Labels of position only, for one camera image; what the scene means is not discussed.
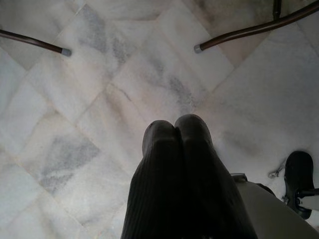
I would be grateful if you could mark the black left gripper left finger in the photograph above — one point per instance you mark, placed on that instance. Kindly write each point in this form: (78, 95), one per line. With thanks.
(159, 179)

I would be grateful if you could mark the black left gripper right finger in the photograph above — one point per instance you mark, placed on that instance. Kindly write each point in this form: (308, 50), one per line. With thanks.
(202, 174)

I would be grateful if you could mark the black robot foot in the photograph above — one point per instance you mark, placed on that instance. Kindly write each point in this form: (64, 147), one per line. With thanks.
(299, 169)

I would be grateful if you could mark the dark metal leg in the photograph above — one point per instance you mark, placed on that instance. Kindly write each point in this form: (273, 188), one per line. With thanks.
(276, 7)

